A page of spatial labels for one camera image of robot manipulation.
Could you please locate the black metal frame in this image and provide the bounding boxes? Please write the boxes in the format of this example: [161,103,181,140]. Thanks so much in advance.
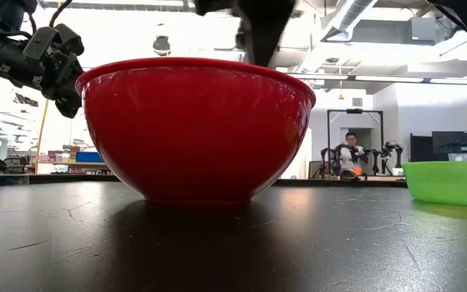
[327,108,385,163]

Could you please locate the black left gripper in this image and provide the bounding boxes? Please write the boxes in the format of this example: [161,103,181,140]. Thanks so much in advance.
[22,23,86,120]

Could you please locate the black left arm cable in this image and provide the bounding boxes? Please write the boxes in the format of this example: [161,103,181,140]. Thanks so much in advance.
[49,0,74,29]

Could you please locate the dome ceiling camera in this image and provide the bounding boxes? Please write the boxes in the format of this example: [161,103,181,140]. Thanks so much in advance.
[152,35,172,57]

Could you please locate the yellow pole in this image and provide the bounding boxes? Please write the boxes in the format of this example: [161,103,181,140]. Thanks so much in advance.
[33,98,51,174]

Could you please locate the person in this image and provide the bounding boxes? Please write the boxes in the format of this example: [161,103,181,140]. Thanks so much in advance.
[333,131,366,180]

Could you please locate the white panel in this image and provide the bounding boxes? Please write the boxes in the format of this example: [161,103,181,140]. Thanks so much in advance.
[281,127,314,180]

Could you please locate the black computer monitor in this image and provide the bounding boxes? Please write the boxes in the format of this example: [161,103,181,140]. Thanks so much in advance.
[431,130,467,155]

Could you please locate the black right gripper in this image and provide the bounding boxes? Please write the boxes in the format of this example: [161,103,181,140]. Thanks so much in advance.
[194,0,298,68]

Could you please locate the blue storage bin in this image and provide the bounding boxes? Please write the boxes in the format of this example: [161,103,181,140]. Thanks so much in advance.
[75,151,105,164]

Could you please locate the long ceiling light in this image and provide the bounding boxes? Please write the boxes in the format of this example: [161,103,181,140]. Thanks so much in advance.
[288,72,349,81]
[353,75,425,84]

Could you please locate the bright green plastic bowl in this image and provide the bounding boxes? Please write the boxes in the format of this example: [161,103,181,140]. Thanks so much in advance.
[401,161,467,208]

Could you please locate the large red plastic bowl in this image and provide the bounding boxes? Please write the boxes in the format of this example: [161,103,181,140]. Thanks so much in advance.
[75,57,317,204]

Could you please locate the black background robot arms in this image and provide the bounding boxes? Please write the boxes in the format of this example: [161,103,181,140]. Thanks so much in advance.
[319,140,405,180]

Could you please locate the shelf with boxes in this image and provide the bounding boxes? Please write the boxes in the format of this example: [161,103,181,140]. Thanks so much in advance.
[34,144,111,176]

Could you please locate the silver ceiling duct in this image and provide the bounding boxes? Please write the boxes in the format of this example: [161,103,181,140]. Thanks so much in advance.
[298,0,380,75]

